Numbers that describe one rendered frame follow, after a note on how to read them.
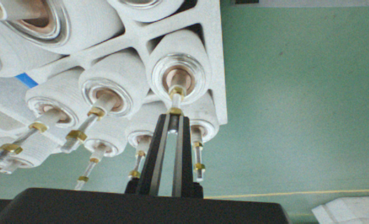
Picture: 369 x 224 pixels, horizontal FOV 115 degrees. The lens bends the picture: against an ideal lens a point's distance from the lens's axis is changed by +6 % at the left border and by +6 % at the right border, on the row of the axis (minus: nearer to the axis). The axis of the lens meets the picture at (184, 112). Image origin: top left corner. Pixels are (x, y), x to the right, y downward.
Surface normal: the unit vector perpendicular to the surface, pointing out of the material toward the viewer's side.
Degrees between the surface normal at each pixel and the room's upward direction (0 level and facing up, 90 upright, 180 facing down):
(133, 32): 0
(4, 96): 90
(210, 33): 0
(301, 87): 0
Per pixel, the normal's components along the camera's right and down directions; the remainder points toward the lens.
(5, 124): 0.96, -0.19
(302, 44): -0.02, 0.66
